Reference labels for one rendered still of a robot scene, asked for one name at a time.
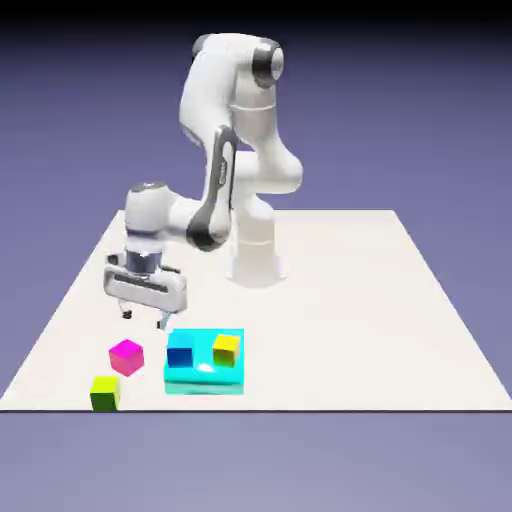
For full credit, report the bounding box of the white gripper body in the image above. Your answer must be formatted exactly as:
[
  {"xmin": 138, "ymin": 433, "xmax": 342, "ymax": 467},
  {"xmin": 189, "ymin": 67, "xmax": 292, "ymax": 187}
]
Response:
[{"xmin": 102, "ymin": 263, "xmax": 189, "ymax": 315}]

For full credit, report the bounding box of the small blue cube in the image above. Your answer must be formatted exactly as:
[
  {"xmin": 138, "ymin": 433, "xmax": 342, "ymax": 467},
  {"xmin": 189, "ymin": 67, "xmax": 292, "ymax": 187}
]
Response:
[{"xmin": 166, "ymin": 334, "xmax": 194, "ymax": 369}]

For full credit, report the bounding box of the small magenta cube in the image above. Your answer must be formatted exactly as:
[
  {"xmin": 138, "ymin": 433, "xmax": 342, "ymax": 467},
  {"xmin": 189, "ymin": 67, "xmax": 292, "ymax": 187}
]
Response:
[{"xmin": 108, "ymin": 338, "xmax": 145, "ymax": 378}]

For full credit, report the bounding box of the small yellow cube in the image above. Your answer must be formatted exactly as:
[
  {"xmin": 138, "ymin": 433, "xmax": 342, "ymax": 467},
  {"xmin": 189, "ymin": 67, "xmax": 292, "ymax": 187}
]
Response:
[{"xmin": 212, "ymin": 334, "xmax": 242, "ymax": 368}]

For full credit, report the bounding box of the small lime green cube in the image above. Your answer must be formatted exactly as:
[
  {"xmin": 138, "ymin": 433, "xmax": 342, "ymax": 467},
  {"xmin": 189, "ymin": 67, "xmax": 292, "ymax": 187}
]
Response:
[{"xmin": 89, "ymin": 375, "xmax": 122, "ymax": 413}]

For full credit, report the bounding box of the large cyan box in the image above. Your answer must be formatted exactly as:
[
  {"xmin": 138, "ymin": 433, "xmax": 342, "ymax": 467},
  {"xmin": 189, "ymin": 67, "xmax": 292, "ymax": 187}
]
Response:
[{"xmin": 163, "ymin": 328, "xmax": 246, "ymax": 396}]

